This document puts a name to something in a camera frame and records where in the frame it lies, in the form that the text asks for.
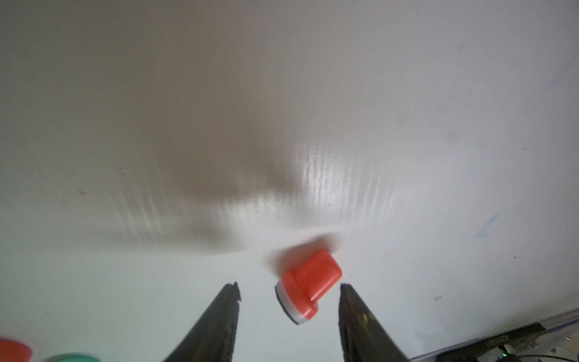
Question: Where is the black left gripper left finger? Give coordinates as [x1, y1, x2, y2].
[165, 283, 241, 362]

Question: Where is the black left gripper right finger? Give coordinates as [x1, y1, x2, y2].
[339, 283, 409, 362]

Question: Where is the red stamp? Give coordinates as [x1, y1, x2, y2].
[274, 250, 342, 325]

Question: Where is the green cap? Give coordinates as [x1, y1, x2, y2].
[43, 353, 100, 362]

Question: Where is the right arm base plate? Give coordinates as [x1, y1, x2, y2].
[435, 323, 547, 361]

